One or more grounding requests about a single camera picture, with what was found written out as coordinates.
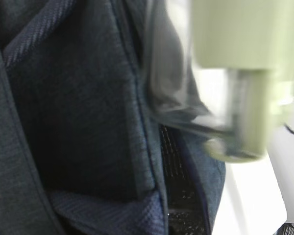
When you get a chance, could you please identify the dark blue insulated lunch bag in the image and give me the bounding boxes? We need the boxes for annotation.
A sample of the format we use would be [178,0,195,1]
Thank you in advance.
[0,0,226,235]

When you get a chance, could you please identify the green lidded glass container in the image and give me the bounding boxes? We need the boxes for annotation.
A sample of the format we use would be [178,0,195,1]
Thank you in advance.
[144,0,294,163]

